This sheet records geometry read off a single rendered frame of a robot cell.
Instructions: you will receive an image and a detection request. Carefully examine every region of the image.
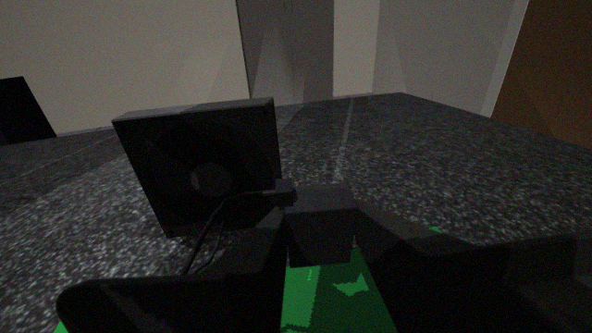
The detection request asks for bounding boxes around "green circuit board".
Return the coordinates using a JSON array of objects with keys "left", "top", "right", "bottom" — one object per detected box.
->
[{"left": 280, "top": 248, "right": 399, "bottom": 333}]

